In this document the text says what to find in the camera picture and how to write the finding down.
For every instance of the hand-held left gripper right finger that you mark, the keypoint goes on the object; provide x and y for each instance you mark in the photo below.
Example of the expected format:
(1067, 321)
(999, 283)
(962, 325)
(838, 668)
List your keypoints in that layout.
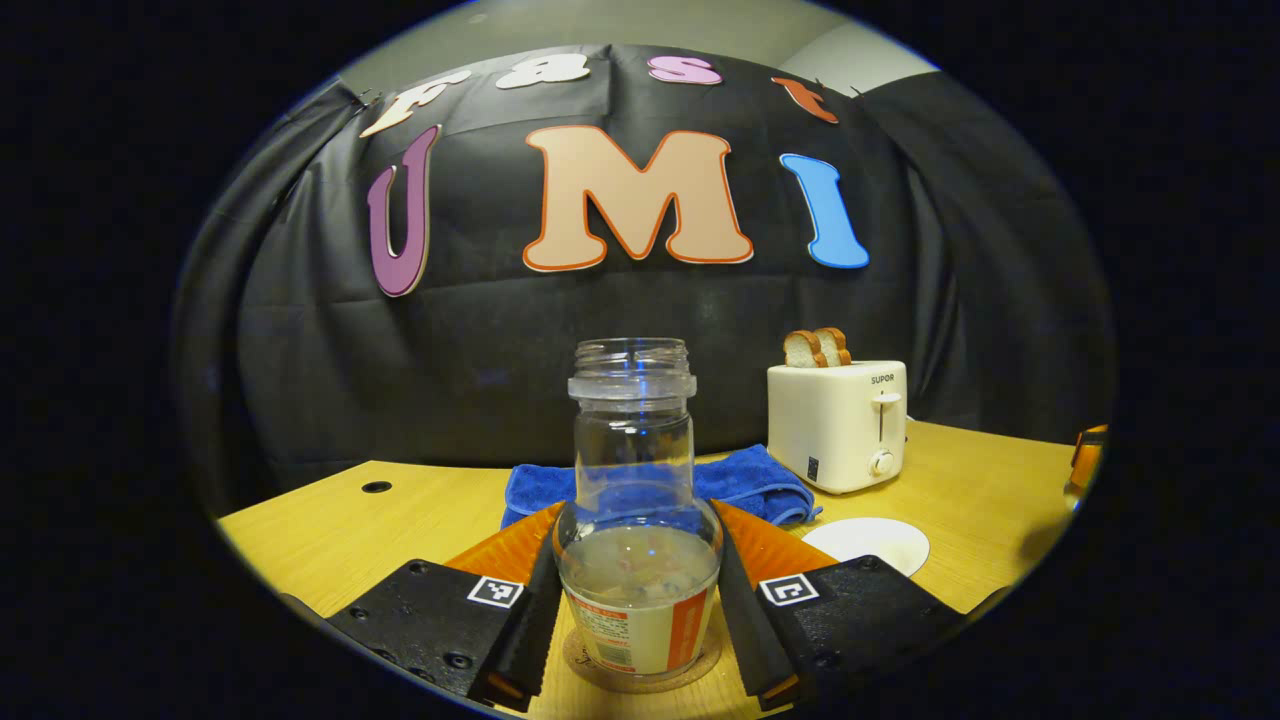
(752, 640)

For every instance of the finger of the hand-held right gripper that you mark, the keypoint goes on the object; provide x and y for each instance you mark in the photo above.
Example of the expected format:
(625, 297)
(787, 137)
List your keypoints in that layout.
(1088, 460)

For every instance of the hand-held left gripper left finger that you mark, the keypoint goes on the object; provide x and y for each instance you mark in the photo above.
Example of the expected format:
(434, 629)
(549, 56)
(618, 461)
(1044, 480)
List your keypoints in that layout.
(525, 640)

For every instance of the clear glass water bottle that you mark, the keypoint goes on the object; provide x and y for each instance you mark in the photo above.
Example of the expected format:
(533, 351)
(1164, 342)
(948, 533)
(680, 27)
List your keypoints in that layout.
(635, 590)

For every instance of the pale yellow teacup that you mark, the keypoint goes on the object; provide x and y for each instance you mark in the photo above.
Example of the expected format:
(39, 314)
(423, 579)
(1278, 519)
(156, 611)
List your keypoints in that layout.
(865, 538)

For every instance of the blue towel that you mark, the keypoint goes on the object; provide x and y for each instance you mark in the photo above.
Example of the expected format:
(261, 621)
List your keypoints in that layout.
(750, 480)

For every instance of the cream toaster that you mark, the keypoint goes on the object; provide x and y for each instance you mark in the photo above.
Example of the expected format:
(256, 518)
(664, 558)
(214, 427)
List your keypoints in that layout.
(830, 420)

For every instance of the toast bread slice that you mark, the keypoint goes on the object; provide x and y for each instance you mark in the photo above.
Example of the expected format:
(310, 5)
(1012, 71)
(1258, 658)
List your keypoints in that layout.
(800, 350)
(836, 345)

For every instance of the black backdrop cloth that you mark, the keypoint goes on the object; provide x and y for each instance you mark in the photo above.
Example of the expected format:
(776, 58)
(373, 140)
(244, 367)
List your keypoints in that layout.
(300, 380)

